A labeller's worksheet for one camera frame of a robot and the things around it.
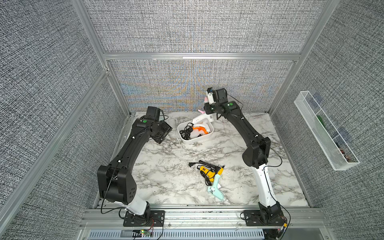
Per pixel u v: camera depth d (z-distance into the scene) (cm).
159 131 75
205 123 107
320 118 73
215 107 73
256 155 59
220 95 73
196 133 107
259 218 73
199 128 107
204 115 90
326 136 68
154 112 65
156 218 73
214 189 81
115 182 43
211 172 86
